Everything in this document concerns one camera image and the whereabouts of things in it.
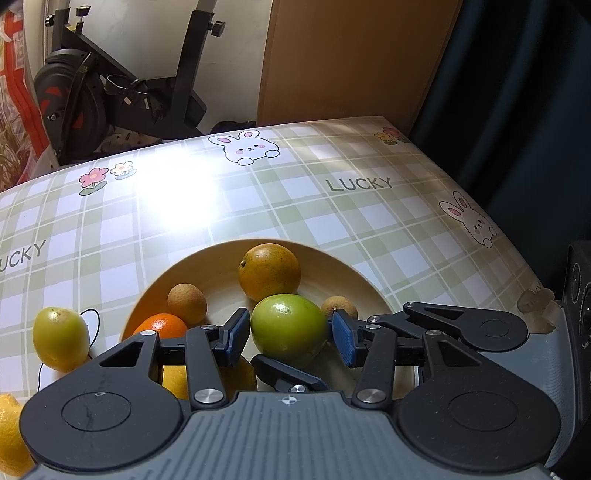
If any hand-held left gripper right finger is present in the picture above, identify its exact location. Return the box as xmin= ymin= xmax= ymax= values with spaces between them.
xmin=331 ymin=310 xmax=467 ymax=409

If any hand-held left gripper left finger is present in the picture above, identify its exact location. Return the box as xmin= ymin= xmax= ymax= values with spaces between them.
xmin=99 ymin=307 xmax=251 ymax=411

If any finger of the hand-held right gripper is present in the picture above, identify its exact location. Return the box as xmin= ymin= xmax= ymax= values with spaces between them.
xmin=367 ymin=302 xmax=481 ymax=344
xmin=252 ymin=354 xmax=329 ymax=393

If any brown longan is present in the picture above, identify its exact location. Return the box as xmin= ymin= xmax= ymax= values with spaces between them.
xmin=167 ymin=283 xmax=208 ymax=325
xmin=321 ymin=296 xmax=358 ymax=324

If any green jujube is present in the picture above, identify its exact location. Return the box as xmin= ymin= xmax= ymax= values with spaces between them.
xmin=250 ymin=294 xmax=328 ymax=365

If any yellow lemon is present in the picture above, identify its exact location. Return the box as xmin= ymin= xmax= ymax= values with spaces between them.
xmin=0 ymin=394 xmax=35 ymax=478
xmin=159 ymin=355 xmax=258 ymax=400

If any green-tinged orange tangerine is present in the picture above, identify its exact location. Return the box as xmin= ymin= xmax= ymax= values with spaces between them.
xmin=238 ymin=243 xmax=302 ymax=302

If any cream round plate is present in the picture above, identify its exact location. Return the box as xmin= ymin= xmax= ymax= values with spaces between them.
xmin=119 ymin=239 xmax=419 ymax=400

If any green plaid tablecloth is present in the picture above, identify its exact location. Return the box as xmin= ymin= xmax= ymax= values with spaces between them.
xmin=0 ymin=115 xmax=568 ymax=480

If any yellow-green jujube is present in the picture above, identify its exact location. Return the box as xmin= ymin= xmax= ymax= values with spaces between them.
xmin=32 ymin=307 xmax=90 ymax=372

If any dark blue curtain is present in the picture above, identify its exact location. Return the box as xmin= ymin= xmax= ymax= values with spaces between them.
xmin=411 ymin=0 xmax=591 ymax=296

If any wooden cabinet panel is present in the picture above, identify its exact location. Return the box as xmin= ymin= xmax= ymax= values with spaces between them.
xmin=256 ymin=0 xmax=462 ymax=134

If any black exercise bike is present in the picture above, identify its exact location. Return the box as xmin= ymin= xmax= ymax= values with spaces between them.
xmin=32 ymin=0 xmax=227 ymax=164

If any pink printed wall cloth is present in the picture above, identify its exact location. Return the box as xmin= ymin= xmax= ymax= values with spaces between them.
xmin=0 ymin=9 xmax=35 ymax=192

